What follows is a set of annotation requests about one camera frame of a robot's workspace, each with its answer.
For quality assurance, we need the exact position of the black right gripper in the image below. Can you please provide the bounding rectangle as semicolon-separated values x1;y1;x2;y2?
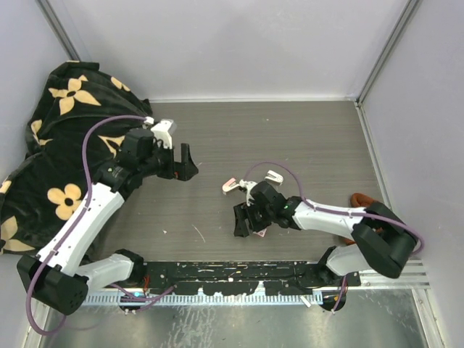
233;199;274;237

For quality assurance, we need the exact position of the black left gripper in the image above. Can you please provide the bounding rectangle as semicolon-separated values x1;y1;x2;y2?
140;139;198;181

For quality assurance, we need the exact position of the red white staple box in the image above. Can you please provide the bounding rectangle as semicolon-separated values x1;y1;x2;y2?
256;229;267;238

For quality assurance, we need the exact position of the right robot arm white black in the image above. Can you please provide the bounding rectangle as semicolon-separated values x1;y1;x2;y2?
232;180;419;286

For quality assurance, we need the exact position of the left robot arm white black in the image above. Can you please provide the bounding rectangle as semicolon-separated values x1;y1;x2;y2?
17;119;199;315

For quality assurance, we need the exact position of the white staple remover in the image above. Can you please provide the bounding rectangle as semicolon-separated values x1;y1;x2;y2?
264;170;283;186

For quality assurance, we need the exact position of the brown cloth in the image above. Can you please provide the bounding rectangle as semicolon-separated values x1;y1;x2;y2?
341;193;382;245

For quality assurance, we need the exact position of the black floral blanket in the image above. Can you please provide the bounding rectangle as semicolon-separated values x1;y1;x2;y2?
1;60;152;254

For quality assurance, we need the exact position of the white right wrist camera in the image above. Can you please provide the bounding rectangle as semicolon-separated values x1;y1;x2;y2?
239;179;257;206

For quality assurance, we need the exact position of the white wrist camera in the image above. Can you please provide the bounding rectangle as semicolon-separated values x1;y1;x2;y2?
239;179;257;206
151;119;177;149

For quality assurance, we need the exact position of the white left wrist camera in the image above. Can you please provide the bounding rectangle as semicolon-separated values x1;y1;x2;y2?
151;119;177;149

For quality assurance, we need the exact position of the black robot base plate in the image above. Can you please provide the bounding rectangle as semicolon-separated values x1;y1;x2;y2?
117;261;342;296

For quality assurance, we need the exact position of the white slotted cable duct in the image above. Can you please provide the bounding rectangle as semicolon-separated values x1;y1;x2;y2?
83;291;323;307

